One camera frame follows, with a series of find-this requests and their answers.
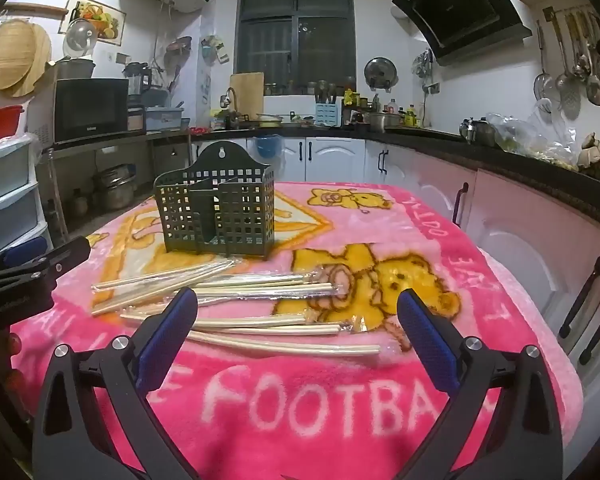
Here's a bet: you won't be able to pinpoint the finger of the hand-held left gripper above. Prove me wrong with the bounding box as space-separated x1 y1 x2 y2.
0 236 49 275
0 237 92 287

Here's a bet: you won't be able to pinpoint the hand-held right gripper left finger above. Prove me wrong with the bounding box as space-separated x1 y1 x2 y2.
32 287 201 480

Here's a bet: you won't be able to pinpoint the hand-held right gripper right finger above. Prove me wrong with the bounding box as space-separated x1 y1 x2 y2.
395 287 565 480

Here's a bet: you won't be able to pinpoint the set of wooden chopsticks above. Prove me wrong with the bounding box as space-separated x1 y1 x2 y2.
90 258 382 357

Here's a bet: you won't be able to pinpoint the green plastic utensil holder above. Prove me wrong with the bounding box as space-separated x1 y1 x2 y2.
153 142 277 261

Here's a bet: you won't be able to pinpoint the row of hanging kitchen utensils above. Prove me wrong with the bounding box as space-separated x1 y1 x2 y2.
532 5 600 121

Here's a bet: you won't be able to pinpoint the plastic drawer unit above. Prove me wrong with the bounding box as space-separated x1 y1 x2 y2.
0 132 53 261

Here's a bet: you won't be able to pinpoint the stack of steel pots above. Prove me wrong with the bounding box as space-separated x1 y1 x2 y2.
92 164 136 211

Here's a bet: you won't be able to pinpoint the pink printed blanket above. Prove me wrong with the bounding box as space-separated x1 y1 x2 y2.
10 182 581 480

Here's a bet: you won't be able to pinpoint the kitchen shelf rack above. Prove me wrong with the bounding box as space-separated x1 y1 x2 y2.
35 130 191 241

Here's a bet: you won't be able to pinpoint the red plastic basin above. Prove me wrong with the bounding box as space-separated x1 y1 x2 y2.
0 105 25 148

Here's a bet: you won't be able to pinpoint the black microwave oven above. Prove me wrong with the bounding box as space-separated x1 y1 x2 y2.
54 78 131 145

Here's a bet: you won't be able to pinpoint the pink base cabinets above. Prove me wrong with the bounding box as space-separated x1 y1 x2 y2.
405 152 600 376

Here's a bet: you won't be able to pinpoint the blue-grey plastic box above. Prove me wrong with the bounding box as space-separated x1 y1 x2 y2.
145 106 185 132

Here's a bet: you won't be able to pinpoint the grey pot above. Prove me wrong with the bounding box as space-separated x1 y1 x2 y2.
55 57 97 81

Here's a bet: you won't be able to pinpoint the blender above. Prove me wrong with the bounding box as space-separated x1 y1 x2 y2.
124 61 153 98

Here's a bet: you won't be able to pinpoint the round wooden board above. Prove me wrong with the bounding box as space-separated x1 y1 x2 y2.
10 22 53 98

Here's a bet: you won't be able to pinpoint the round woven bamboo tray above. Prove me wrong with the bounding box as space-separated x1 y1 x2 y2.
0 21 37 92

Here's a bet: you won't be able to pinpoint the black kitchen countertop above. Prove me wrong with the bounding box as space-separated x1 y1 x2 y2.
190 125 600 233

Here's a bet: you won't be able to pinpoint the blue hanging bin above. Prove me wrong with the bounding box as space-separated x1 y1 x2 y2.
255 135 283 158

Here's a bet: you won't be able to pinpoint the white base cabinets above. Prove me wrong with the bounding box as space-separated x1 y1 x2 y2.
190 135 416 196

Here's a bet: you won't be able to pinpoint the glass pot lid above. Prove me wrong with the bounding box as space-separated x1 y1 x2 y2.
62 18 98 58

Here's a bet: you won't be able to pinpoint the hanging frying pan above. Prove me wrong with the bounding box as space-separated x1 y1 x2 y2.
166 36 193 68

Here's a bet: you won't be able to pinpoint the steel cooking pot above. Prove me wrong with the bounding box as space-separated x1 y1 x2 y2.
369 111 401 133

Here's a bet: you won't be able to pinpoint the cluster of condiment bottles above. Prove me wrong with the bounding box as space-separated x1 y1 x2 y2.
342 87 431 128

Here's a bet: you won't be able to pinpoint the clear plastic bags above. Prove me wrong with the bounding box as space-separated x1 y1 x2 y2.
487 100 581 168

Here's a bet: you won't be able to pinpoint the wooden cutting board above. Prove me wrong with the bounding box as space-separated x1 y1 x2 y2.
230 72 265 116

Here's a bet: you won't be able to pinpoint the ginger roots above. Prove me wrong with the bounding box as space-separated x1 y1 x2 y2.
577 132 600 179

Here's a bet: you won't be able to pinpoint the steel pot lid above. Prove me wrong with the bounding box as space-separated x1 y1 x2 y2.
364 56 398 91

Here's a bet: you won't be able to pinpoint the row of glass jars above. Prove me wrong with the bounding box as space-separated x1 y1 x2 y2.
264 80 356 97

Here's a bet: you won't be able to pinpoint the hanging small kitchen tools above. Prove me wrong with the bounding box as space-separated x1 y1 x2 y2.
412 49 433 81

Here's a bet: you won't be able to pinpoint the dark kitchen window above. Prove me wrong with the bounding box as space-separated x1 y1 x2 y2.
234 0 357 96

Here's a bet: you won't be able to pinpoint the black range hood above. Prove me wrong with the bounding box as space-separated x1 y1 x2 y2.
391 0 533 67

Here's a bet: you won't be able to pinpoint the fruit wall poster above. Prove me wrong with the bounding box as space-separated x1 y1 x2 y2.
62 0 127 41

